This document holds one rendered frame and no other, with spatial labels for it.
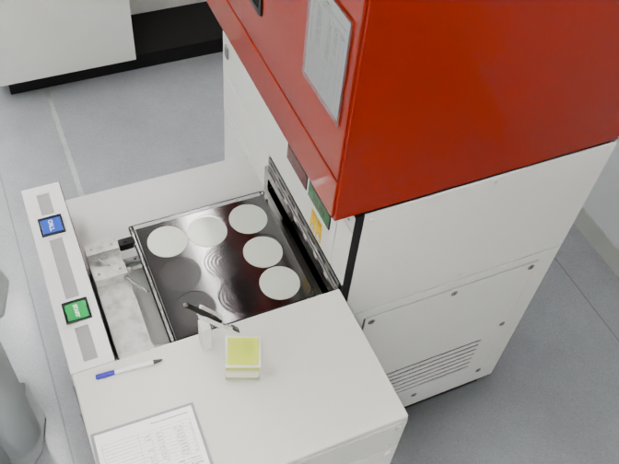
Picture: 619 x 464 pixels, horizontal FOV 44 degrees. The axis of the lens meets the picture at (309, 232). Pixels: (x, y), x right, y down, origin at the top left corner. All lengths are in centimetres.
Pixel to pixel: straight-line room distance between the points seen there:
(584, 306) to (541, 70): 176
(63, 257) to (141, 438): 51
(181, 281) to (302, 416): 48
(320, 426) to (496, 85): 76
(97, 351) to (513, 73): 103
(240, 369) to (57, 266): 53
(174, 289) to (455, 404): 129
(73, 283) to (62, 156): 169
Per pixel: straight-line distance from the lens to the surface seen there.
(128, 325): 183
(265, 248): 192
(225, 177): 218
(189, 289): 185
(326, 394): 164
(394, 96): 137
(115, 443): 160
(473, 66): 143
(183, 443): 158
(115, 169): 337
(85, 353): 172
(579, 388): 298
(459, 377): 266
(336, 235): 171
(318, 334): 171
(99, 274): 188
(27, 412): 254
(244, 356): 159
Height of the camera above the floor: 242
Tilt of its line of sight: 51 degrees down
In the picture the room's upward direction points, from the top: 7 degrees clockwise
